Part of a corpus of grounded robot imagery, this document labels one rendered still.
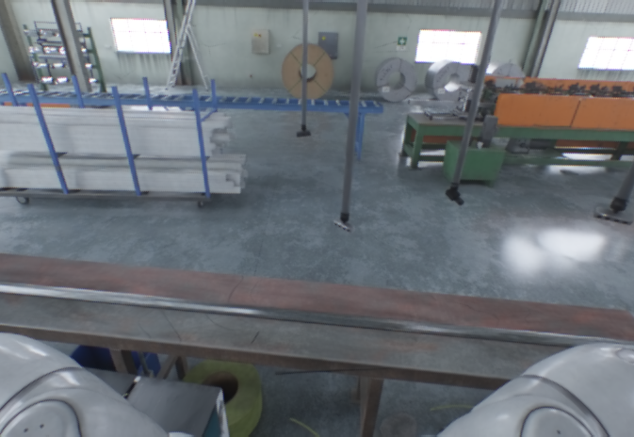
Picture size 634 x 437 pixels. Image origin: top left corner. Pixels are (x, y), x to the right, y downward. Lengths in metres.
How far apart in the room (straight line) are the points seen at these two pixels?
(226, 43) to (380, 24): 5.15
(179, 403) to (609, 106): 6.59
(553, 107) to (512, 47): 8.58
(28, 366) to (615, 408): 0.65
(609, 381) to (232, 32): 13.21
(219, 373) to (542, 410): 1.91
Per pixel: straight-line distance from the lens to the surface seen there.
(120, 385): 1.57
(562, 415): 0.45
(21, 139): 4.87
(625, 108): 7.06
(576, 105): 6.57
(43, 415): 0.44
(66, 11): 8.63
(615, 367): 0.57
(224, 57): 13.48
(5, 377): 0.53
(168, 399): 1.47
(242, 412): 2.04
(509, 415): 0.44
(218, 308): 1.61
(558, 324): 1.90
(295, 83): 10.92
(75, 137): 4.53
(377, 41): 13.31
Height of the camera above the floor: 1.90
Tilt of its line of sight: 29 degrees down
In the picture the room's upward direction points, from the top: 2 degrees clockwise
